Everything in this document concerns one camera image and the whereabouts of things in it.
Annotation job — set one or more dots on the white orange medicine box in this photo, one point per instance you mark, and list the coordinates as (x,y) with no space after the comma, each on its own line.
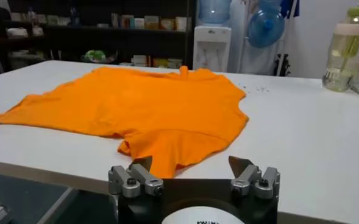
(167,24)

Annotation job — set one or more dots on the thin flat white box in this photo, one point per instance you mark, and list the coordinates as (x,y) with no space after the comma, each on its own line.
(103,25)

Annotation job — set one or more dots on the white metal jug rack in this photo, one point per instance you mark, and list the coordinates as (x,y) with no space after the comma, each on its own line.
(246,58)

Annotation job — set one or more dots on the flat white medicine box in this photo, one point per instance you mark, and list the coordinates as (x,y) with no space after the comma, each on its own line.
(126,64)

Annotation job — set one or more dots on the dark wooden side table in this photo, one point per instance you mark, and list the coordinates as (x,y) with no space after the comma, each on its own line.
(14,41)

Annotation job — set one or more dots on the dark blue bottle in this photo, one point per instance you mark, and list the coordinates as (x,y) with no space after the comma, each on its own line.
(75,16)

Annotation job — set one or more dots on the black shelving unit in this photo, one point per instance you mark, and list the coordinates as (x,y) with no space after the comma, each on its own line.
(75,39)

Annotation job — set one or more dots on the white water dispenser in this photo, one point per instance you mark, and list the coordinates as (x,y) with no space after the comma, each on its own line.
(211,48)

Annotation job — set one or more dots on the pale medicine box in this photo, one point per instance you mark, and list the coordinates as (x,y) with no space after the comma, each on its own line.
(181,23)

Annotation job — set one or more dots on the blue water jug with label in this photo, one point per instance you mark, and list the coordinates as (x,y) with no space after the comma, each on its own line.
(214,10)

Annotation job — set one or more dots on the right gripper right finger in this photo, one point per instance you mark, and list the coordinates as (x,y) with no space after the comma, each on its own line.
(266,182)

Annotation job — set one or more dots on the black stand behind rack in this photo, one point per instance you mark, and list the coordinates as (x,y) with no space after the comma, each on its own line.
(282,65)

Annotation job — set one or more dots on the white tissue box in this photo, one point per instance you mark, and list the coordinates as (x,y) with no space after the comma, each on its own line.
(64,21)

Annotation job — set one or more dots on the dark white medicine box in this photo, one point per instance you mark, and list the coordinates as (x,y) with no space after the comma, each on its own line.
(115,20)

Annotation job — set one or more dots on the yellow white medicine box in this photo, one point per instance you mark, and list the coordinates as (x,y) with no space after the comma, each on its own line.
(151,22)

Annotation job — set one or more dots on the green lidded drink bottle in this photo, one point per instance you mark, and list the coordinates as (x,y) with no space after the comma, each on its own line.
(346,51)

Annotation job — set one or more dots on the orange picture medicine box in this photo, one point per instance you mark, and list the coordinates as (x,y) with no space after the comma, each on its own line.
(126,22)

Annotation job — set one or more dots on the pale green box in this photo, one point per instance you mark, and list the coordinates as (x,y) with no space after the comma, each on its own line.
(52,20)

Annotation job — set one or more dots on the orange t-shirt with white print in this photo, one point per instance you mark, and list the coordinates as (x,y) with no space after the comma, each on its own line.
(154,106)

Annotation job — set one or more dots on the green yellow medicine box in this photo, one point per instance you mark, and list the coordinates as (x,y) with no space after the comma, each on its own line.
(160,63)

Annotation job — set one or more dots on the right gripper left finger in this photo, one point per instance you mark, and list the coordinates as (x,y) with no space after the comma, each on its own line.
(127,179)

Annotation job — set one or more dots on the bowl of green fruit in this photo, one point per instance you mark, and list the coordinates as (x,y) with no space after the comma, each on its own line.
(95,55)

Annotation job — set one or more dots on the white red medicine box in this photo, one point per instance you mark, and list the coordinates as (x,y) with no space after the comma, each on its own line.
(140,60)

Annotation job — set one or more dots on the blue white medicine box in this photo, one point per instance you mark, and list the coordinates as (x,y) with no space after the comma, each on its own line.
(139,23)

